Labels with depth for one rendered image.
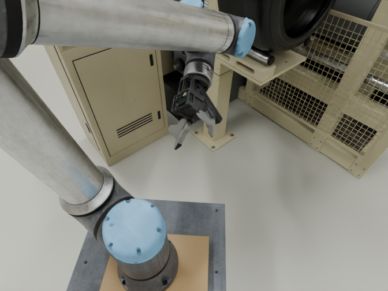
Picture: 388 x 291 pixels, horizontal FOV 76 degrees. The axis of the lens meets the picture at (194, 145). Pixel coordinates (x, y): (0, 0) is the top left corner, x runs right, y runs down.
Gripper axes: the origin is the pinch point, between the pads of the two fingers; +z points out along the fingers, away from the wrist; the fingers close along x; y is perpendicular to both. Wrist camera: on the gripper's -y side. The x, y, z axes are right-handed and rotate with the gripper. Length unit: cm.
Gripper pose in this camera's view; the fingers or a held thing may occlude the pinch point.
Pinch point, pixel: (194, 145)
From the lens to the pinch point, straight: 68.4
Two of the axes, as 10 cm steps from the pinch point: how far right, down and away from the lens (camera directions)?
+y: -7.3, -3.7, -5.8
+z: -1.3, 9.0, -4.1
